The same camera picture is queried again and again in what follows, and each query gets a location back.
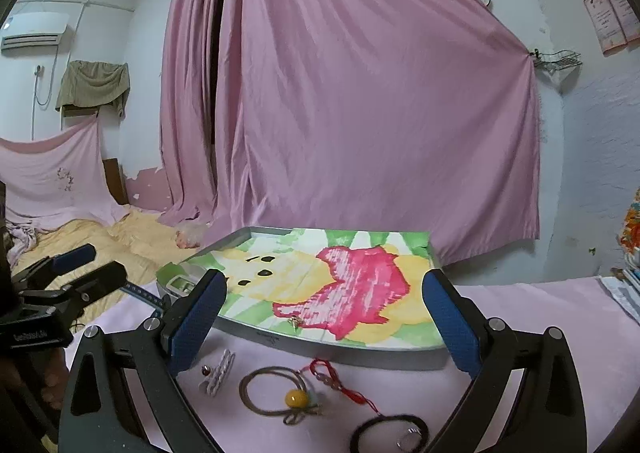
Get yellow bed sheet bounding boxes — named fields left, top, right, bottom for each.
left=14, top=205, right=206, bottom=329

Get narrow pink curtain panel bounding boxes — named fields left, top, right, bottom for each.
left=160, top=0, right=220, bottom=226

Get red string bracelet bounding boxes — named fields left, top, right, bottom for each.
left=307, top=356, right=383, bottom=416

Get pink draped sheet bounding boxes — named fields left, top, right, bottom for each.
left=0, top=116, right=128, bottom=232

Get pink table cloth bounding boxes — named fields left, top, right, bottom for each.
left=64, top=274, right=640, bottom=453

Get silver ring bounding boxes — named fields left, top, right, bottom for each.
left=396, top=427, right=424, bottom=452

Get olive green hanging cloth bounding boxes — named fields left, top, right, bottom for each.
left=55, top=60, right=130, bottom=117

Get brown hair tie yellow bead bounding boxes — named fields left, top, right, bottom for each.
left=238, top=366, right=322, bottom=427

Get white pearl hair clip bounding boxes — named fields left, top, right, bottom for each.
left=200, top=349, right=235, bottom=398

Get white air conditioner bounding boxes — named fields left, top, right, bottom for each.
left=1, top=12, right=68, bottom=51

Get stack of books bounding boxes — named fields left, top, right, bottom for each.
left=599, top=267, right=640, bottom=324

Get colourful cartoon tray box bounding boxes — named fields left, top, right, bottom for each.
left=156, top=227, right=448, bottom=371

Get colourful patterned bag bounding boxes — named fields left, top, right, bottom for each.
left=617, top=189, right=640, bottom=255

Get large pink curtain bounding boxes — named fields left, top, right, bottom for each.
left=210, top=0, right=540, bottom=263

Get wire wall rack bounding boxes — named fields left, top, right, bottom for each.
left=529, top=48, right=582, bottom=75

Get left hand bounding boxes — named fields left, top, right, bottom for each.
left=41, top=358, right=68, bottom=410

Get gold earrings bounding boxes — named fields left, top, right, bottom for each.
left=288, top=315, right=304, bottom=329

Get small pink stuffed toy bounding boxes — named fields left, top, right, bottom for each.
left=175, top=221, right=208, bottom=249

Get black fuzzy hair tie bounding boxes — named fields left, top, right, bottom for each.
left=348, top=413, right=432, bottom=453

